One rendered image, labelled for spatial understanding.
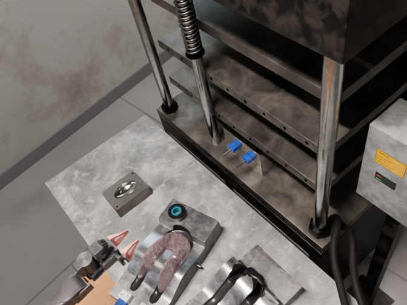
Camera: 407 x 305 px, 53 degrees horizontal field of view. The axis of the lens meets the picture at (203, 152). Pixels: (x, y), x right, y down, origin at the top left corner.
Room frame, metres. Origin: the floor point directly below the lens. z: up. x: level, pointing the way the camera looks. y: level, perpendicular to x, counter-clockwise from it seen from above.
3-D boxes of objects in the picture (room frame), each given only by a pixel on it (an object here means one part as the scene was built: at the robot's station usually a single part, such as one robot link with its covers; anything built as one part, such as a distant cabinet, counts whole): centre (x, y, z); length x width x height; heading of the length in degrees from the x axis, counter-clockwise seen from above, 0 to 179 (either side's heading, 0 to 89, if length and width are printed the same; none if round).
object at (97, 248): (0.75, 0.43, 1.25); 0.07 x 0.06 x 0.11; 34
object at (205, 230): (0.86, 0.29, 0.86); 0.50 x 0.26 x 0.11; 135
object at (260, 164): (1.43, -0.41, 0.87); 0.50 x 0.27 x 0.17; 117
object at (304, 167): (1.54, -0.51, 1.02); 1.10 x 0.74 x 0.05; 27
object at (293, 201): (1.51, -0.46, 0.76); 1.30 x 0.84 x 0.06; 27
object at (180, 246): (0.85, 0.28, 0.90); 0.26 x 0.18 x 0.08; 135
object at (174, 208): (1.03, 0.19, 0.93); 0.08 x 0.08 x 0.04
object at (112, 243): (0.80, 0.38, 1.20); 0.09 x 0.07 x 0.07; 124
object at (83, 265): (0.69, 0.51, 1.24); 0.12 x 0.09 x 0.12; 124
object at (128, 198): (1.29, 0.43, 0.84); 0.20 x 0.15 x 0.07; 117
